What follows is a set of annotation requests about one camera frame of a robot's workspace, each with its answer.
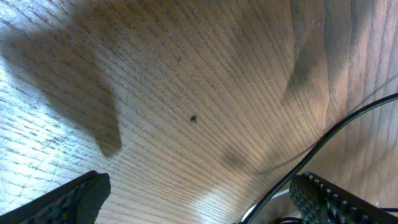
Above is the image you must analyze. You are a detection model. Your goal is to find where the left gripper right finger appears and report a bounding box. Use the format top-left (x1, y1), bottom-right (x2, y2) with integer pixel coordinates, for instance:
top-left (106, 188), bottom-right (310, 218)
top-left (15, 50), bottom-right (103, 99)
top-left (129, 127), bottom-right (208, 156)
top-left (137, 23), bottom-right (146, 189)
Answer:
top-left (289, 172), bottom-right (397, 224)

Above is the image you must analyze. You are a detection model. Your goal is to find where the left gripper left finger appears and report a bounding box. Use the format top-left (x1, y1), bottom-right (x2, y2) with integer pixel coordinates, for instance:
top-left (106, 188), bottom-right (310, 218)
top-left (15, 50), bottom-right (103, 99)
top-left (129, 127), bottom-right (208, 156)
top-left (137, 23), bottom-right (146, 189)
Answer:
top-left (1, 170), bottom-right (111, 224)

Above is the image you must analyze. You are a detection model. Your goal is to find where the black usb cable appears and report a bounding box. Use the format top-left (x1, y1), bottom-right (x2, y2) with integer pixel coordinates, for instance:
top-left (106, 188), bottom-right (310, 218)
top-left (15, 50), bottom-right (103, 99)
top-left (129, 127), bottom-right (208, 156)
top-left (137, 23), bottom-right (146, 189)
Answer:
top-left (238, 92), bottom-right (398, 224)

